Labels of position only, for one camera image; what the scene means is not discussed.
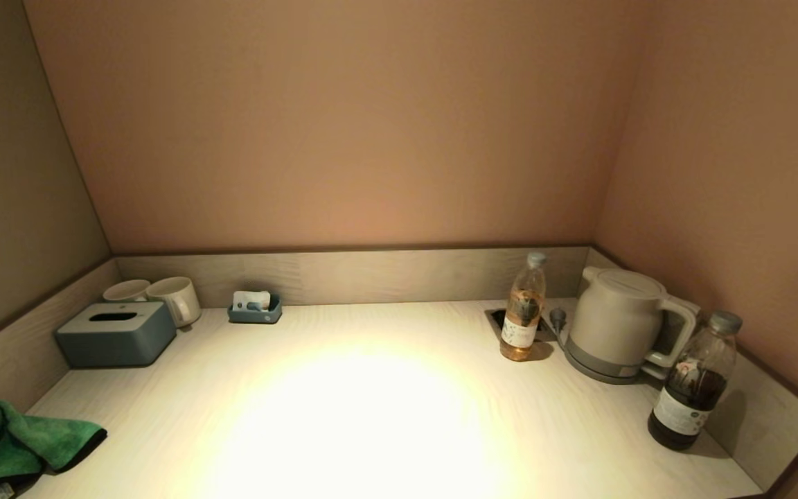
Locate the grey kettle base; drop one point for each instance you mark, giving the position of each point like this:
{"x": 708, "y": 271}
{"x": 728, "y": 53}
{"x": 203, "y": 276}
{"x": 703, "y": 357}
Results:
{"x": 596, "y": 371}

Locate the plastic bottle with dark drink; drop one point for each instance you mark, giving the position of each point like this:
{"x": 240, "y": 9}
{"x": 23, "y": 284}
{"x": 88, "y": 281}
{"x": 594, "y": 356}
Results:
{"x": 690, "y": 395}

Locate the grey power plug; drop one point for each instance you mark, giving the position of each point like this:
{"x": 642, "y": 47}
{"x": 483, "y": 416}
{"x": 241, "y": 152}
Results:
{"x": 558, "y": 319}

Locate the small blue sachet tray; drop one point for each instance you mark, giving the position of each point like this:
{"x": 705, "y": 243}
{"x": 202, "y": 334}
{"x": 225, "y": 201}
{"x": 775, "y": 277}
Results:
{"x": 255, "y": 317}

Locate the white sachets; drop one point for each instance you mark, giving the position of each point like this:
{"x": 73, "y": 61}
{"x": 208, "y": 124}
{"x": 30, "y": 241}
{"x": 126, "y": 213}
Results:
{"x": 246, "y": 299}

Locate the white ceramic mug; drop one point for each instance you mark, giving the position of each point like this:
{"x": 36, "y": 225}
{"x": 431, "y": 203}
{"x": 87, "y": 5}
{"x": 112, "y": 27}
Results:
{"x": 179, "y": 299}
{"x": 125, "y": 290}

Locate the green microfiber cloth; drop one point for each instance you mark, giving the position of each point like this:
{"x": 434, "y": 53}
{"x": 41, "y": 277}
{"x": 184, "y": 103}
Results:
{"x": 4, "y": 443}

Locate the grey-blue tissue box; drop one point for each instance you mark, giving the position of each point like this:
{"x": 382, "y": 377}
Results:
{"x": 118, "y": 343}

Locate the recessed power socket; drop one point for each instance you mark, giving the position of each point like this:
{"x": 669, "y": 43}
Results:
{"x": 496, "y": 319}

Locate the white electric kettle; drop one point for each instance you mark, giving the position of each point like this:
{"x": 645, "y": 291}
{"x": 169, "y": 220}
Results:
{"x": 614, "y": 319}

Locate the plastic bottle with amber drink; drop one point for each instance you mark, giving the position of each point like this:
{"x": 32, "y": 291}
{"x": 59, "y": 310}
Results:
{"x": 521, "y": 319}

